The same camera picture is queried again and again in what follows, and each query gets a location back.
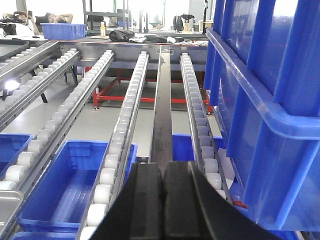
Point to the black bag on table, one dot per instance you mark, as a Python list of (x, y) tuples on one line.
[(121, 35)]

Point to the seated person in background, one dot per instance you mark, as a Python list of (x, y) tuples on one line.
[(18, 24)]

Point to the blue bin below centre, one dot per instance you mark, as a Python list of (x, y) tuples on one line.
[(58, 202)]

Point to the dark metal divider bar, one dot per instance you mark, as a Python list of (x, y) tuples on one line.
[(161, 141)]

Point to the blue bin below left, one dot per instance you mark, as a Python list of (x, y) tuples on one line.
[(11, 145)]

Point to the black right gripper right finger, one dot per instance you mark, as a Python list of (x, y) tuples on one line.
[(180, 215)]

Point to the white roller rail right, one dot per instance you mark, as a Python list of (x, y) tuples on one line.
[(203, 142)]

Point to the white roller rail far left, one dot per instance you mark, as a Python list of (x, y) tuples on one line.
[(21, 98)]

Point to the red metal floor frame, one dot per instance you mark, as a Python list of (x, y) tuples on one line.
[(112, 89)]

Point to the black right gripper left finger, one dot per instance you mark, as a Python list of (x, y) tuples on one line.
[(146, 211)]

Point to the blue bin on far table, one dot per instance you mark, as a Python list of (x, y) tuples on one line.
[(63, 31)]

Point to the white roller rail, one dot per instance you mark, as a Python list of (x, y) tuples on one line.
[(203, 142), (21, 98), (23, 175), (111, 174)]

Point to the large blue crate right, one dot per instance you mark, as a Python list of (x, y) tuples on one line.
[(263, 74)]

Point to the white roller rail centre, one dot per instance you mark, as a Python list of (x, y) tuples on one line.
[(111, 174)]

